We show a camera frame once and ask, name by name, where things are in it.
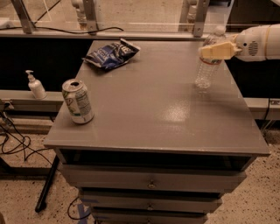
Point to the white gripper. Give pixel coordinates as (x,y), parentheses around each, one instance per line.
(251,44)

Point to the clear plastic water bottle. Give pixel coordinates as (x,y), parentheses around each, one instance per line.
(207,68)

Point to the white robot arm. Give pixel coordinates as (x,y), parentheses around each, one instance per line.
(272,46)

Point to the blue chip bag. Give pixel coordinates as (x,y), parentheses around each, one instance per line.
(113,55)

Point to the white pump sanitizer bottle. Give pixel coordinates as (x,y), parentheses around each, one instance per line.
(35,86)

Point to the grey drawer cabinet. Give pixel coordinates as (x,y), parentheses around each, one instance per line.
(149,114)

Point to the green white soda can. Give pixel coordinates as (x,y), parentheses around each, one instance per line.
(75,94)

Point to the top grey drawer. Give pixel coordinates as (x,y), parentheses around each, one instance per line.
(139,178)

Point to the grey drawer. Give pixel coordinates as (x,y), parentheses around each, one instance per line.
(151,201)
(139,178)
(133,216)

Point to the middle grey drawer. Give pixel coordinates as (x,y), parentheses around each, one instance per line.
(151,201)

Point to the bottom grey drawer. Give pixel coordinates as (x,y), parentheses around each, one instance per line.
(133,216)

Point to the grey side shelf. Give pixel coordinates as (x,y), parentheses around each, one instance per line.
(22,100)

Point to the black table leg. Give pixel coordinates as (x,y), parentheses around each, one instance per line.
(41,204)

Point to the grey metal rail frame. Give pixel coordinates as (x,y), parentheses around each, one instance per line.
(89,19)

